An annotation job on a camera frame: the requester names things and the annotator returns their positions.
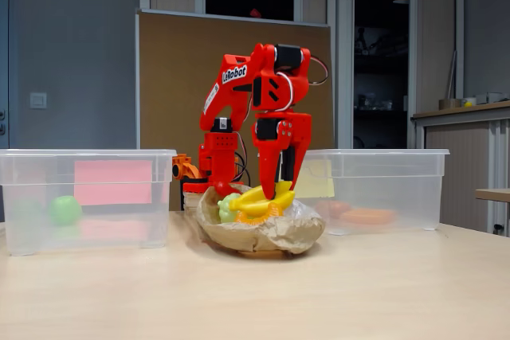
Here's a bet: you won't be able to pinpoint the brown cork board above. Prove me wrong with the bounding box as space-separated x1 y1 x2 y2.
135 8 335 212

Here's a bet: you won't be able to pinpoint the yellow paper label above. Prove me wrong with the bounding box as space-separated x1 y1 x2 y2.
294 159 335 199

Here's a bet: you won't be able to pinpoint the pale green toy grapes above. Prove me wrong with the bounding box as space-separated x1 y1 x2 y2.
217 193 242 224

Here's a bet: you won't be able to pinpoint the wooden base block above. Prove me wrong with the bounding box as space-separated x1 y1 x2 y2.
182 191 209 212

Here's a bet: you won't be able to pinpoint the clear plastic bin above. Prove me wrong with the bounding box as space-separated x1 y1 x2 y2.
294 148 450 236
0 148 178 256

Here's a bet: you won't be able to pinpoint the white box on cabinet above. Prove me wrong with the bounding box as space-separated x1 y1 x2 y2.
476 92 509 104

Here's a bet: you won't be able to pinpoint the crumpled brown paper bag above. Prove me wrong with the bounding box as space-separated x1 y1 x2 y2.
194 183 327 256

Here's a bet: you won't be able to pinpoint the orange plastic clamp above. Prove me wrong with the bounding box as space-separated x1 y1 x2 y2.
171 153 204 182

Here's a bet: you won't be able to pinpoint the yellow toy bananas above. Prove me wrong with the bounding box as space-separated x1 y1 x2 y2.
229 180 296 216

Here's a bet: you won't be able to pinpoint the small wooden side table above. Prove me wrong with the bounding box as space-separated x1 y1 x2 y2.
474 187 510 203

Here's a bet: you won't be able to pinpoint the black power cable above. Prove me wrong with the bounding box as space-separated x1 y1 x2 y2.
234 150 252 186

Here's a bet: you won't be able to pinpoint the grey cabinet with wooden top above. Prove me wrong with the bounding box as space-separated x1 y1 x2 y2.
410 100 510 237

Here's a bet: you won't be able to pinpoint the pink paper label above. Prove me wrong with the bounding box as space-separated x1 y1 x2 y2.
73 159 154 206

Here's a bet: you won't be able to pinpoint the green toy apple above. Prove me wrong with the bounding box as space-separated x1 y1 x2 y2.
48 195 84 227

